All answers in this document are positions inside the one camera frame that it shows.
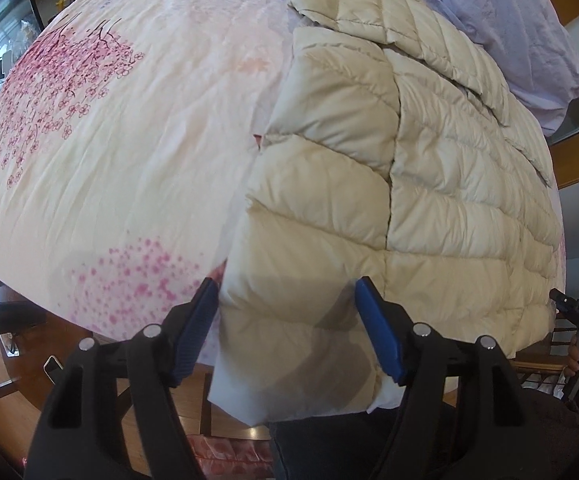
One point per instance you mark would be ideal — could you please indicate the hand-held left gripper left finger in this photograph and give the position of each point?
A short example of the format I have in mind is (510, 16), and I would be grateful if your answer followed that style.
(197, 330)

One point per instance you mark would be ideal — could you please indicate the person's dark clothed legs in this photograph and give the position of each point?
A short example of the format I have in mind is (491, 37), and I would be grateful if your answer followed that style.
(469, 450)

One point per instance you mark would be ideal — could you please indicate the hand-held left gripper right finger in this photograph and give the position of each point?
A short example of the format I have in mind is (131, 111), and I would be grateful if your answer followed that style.
(382, 332)

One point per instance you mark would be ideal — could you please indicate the large lavender pillow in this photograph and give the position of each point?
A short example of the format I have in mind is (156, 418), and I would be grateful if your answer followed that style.
(509, 35)

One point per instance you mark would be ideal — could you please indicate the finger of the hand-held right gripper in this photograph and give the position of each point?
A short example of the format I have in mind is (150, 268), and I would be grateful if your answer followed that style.
(569, 304)

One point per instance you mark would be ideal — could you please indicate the cream quilted puffer jacket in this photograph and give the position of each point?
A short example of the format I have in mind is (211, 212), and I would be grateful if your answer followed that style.
(444, 185)

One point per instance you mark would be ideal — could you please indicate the pink patterned cloth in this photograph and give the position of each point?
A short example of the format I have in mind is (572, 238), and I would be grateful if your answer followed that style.
(229, 457)

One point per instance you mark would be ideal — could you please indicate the floral printed bed sheet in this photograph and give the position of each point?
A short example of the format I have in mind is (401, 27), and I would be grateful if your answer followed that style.
(144, 135)

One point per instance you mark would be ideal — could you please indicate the smartphone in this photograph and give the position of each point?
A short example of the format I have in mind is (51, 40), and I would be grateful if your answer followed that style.
(52, 365)

